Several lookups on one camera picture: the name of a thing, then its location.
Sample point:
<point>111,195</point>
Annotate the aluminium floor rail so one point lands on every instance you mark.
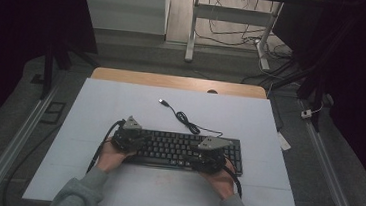
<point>9,148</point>
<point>328,172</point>

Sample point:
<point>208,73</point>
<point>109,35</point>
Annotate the white metal desk frame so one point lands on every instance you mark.
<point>232,15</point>

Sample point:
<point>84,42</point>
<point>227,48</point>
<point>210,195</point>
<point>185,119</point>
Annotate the small white adapter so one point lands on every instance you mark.
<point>306,114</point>

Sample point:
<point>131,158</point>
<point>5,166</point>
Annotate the person's left hand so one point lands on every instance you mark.
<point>111,158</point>

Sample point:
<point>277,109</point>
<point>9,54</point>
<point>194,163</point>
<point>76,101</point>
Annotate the black computer keyboard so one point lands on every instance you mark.
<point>173,149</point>

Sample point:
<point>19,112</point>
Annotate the person's right hand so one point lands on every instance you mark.
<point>222,183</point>

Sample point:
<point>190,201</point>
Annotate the white cabinet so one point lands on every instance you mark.
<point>122,7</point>

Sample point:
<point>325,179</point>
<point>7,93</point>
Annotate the black metal stand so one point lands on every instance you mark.
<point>48,71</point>
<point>313,84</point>

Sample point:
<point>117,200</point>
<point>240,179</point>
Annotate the white paper tag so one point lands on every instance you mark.
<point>284,142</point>

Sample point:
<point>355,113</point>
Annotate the wooden table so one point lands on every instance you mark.
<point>159,80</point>

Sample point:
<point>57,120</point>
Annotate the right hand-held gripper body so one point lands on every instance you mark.
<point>211,157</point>

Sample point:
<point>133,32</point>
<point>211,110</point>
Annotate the dark curtain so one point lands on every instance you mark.
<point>11,17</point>
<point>365,65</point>

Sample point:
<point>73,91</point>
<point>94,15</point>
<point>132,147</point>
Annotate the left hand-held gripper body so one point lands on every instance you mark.
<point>127,138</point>

